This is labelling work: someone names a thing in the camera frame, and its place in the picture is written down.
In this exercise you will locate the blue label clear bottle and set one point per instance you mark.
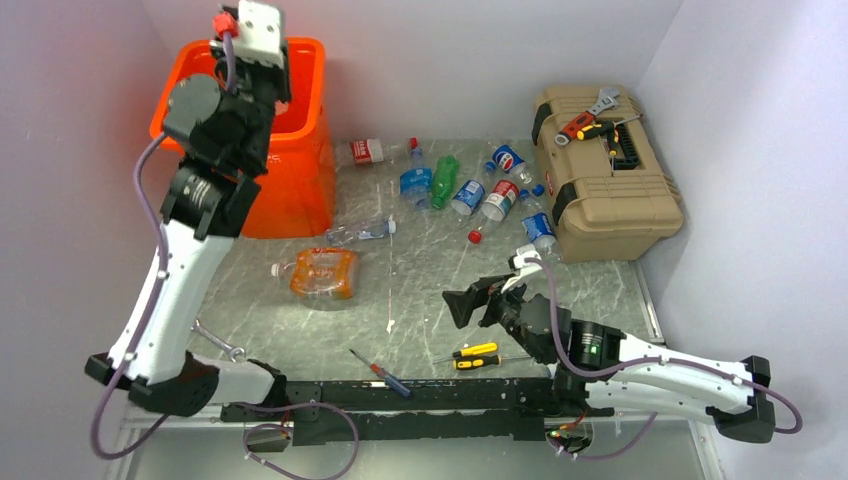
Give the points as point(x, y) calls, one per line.
point(468, 197)

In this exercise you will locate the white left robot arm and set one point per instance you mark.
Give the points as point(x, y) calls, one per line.
point(151, 360)

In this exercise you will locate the crushed orange label bottle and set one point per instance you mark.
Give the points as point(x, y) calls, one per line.
point(321, 278)

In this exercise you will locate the yellow black screwdriver on toolbox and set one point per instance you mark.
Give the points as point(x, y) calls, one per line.
point(603, 128)

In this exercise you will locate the blue label crushed bottle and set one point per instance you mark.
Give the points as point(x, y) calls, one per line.
point(415, 183)

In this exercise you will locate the green plastic bottle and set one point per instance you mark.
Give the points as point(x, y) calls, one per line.
point(443, 181)

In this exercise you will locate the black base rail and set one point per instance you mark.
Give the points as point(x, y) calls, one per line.
point(519, 408)

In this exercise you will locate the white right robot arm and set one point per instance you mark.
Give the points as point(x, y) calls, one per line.
point(596, 367)

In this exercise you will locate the clear bottle white cap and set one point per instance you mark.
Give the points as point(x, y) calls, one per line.
point(368, 229)

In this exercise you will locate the silver adjustable wrench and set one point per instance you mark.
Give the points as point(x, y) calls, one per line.
point(607, 99)

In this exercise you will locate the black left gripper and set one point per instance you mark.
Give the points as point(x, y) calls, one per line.
point(276, 74)

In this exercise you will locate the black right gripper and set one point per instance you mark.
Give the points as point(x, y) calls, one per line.
point(462, 303)

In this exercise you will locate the red white label bottle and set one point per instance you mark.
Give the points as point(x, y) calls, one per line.
point(493, 210)

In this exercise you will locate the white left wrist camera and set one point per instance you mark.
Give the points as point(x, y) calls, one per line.
point(257, 32)

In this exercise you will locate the black yellow screwdriver on table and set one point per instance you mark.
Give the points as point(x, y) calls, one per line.
point(474, 362)

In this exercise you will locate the blue label bottle by toolbox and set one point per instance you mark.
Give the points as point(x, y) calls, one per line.
point(538, 227)

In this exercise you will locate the orange plastic bin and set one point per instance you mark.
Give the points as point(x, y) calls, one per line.
point(261, 180)

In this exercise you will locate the tan plastic toolbox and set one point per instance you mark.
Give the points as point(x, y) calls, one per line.
point(608, 196)

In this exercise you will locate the pepsi label bottle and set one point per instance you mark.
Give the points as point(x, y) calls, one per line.
point(503, 157)

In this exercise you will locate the red label clear bottle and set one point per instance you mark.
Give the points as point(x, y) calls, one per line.
point(372, 151)

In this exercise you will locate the red blue screwdriver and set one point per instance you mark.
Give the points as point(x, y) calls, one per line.
point(387, 378)

